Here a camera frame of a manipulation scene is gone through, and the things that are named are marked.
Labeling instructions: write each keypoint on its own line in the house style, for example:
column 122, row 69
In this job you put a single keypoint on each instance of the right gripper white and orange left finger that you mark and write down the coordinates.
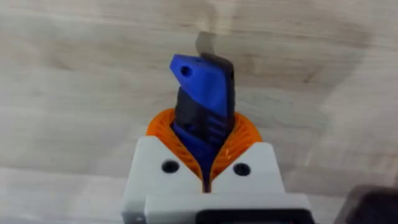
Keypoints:
column 155, row 168

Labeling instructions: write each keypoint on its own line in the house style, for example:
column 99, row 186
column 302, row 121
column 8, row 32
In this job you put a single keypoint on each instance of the right gripper white and orange right finger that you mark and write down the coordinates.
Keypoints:
column 258, row 174

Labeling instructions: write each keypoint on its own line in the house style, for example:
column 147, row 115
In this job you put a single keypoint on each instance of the black box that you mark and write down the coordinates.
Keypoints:
column 370, row 205

